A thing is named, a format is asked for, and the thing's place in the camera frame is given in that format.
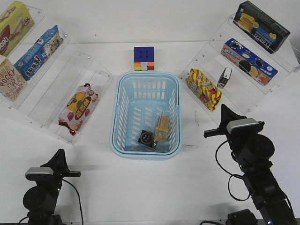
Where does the black tissue pack on shelf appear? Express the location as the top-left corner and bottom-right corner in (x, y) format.
(217, 67), (232, 89)

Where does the left clear acrylic shelf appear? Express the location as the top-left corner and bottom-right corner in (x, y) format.
(0, 6), (113, 144)

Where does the clear acrylic shelf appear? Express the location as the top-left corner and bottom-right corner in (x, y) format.
(0, 6), (113, 144)
(180, 15), (300, 128)

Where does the yellow green snack box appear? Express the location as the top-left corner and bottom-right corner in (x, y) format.
(0, 0), (35, 57)

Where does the bread slice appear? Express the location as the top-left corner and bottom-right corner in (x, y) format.
(154, 115), (171, 142)

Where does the right clear acrylic shelf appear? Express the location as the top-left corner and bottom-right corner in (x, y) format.
(180, 15), (300, 128)

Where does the Pocky snack box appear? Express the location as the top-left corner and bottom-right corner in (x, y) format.
(0, 55), (28, 102)

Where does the blue cookie bag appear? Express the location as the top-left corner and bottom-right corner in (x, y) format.
(14, 25), (63, 81)

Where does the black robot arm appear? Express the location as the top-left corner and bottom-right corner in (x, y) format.
(204, 104), (298, 225)
(23, 149), (81, 225)

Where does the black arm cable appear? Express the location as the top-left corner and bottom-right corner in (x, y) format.
(215, 140), (251, 201)
(18, 179), (84, 225)

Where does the blue sandwich cookie box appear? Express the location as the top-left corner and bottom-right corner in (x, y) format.
(221, 38), (278, 86)

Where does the multicolour puzzle cube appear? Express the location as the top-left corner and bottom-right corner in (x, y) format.
(133, 46), (154, 71)

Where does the red yellow striped snack bag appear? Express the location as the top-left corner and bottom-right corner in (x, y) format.
(186, 68), (222, 111)

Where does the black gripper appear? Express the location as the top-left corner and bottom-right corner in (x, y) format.
(203, 104), (258, 144)
(37, 149), (81, 186)

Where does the pink strawberry snack bag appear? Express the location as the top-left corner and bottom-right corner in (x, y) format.
(58, 83), (98, 135)

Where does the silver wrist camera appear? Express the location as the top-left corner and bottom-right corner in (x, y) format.
(25, 167), (54, 181)
(226, 118), (264, 135)

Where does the light blue plastic basket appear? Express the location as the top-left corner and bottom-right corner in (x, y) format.
(110, 71), (183, 160)

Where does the dark Tralizza biscuit box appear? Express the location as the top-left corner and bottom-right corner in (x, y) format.
(233, 0), (290, 54)

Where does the black tissue pack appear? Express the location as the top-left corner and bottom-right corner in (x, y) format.
(138, 130), (157, 150)
(217, 67), (232, 89)

